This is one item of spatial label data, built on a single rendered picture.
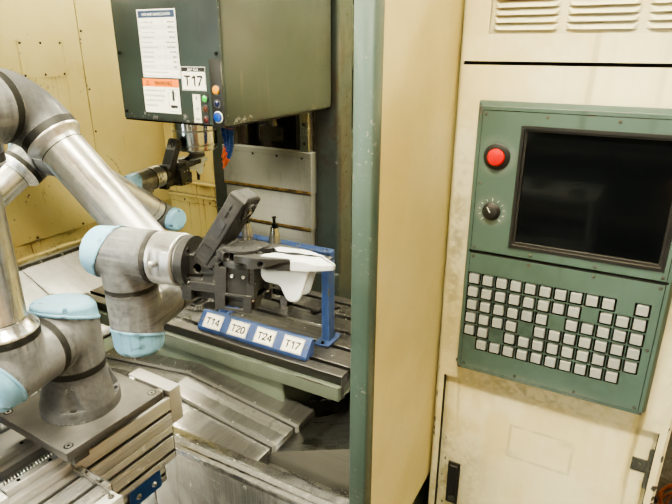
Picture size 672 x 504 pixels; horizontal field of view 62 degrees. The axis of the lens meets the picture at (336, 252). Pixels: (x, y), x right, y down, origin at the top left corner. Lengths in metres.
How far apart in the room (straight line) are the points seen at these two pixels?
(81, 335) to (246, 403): 0.90
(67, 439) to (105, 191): 0.47
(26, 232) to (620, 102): 2.50
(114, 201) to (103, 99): 2.22
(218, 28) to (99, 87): 1.48
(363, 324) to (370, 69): 0.47
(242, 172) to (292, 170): 0.27
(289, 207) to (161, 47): 0.92
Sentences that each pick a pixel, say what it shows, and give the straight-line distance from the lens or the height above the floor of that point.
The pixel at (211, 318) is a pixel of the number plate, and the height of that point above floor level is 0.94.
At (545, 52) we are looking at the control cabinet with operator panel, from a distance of 1.35.
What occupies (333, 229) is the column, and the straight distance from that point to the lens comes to 2.44.
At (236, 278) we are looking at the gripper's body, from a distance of 0.73.
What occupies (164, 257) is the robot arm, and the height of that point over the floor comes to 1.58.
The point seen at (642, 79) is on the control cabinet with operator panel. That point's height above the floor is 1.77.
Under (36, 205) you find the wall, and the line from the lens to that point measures 2.98.
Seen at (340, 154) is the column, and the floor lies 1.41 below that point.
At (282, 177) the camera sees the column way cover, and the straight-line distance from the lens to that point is 2.47.
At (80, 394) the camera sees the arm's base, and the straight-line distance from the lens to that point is 1.19.
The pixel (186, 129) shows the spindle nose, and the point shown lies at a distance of 2.07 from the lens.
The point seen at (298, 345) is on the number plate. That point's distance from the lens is 1.81.
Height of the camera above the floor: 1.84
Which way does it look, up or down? 20 degrees down
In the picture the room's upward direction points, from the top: straight up
